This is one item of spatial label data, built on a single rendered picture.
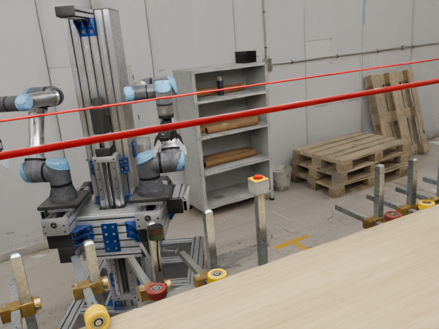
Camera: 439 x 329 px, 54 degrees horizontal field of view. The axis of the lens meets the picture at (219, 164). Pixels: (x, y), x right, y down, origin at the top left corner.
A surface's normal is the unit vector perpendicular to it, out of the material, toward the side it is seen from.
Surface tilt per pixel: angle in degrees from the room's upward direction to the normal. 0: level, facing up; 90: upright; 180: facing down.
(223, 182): 90
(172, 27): 90
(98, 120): 90
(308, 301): 0
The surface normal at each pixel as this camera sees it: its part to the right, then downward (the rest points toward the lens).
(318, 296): -0.08, -0.95
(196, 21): 0.50, 0.21
